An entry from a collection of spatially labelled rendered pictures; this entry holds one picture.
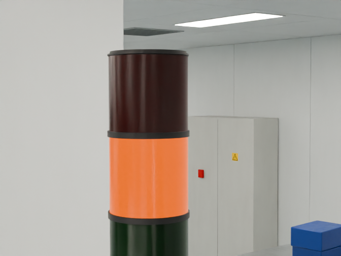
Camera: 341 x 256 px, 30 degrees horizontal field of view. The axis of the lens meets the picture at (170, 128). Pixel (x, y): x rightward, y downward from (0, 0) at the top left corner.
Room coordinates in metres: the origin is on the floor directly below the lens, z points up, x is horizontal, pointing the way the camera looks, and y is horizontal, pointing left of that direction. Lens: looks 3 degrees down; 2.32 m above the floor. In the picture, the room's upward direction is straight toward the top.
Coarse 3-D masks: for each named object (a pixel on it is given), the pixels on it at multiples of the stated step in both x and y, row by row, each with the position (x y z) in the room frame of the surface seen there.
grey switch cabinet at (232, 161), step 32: (192, 128) 7.97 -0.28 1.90; (224, 128) 7.50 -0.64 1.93; (256, 128) 7.15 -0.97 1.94; (192, 160) 7.97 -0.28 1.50; (224, 160) 7.50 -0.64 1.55; (256, 160) 7.15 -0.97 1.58; (192, 192) 7.97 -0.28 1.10; (224, 192) 7.50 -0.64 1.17; (256, 192) 7.15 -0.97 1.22; (192, 224) 7.97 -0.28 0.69; (224, 224) 7.50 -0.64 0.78; (256, 224) 7.15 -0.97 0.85
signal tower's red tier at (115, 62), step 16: (112, 64) 0.38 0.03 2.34; (128, 64) 0.37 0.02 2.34; (144, 64) 0.37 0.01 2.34; (160, 64) 0.37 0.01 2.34; (176, 64) 0.37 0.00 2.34; (112, 80) 0.38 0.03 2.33; (128, 80) 0.37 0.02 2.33; (144, 80) 0.37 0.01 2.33; (160, 80) 0.37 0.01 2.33; (176, 80) 0.37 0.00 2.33; (112, 96) 0.38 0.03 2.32; (128, 96) 0.37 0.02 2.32; (144, 96) 0.37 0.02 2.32; (160, 96) 0.37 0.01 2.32; (176, 96) 0.37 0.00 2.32; (112, 112) 0.38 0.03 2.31; (128, 112) 0.37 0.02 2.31; (144, 112) 0.37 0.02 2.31; (160, 112) 0.37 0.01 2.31; (176, 112) 0.37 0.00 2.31; (112, 128) 0.38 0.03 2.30; (128, 128) 0.37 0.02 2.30; (144, 128) 0.37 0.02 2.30; (160, 128) 0.37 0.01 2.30; (176, 128) 0.37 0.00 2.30
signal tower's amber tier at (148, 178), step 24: (120, 144) 0.37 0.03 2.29; (144, 144) 0.37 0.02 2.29; (168, 144) 0.37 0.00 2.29; (120, 168) 0.37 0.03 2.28; (144, 168) 0.37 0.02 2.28; (168, 168) 0.37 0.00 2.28; (120, 192) 0.37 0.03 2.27; (144, 192) 0.37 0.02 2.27; (168, 192) 0.37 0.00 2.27; (144, 216) 0.37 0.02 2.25; (168, 216) 0.37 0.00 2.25
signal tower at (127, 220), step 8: (112, 136) 0.38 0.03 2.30; (120, 136) 0.37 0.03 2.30; (128, 136) 0.37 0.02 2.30; (136, 136) 0.37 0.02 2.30; (144, 136) 0.37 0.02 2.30; (152, 136) 0.37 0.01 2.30; (160, 136) 0.37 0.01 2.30; (168, 136) 0.37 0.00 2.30; (176, 136) 0.37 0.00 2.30; (184, 136) 0.38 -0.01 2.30; (112, 216) 0.38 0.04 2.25; (120, 216) 0.37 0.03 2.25; (176, 216) 0.37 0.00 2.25; (184, 216) 0.38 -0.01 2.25; (136, 224) 0.37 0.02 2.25; (144, 224) 0.37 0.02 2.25; (152, 224) 0.37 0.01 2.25; (160, 224) 0.37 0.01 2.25
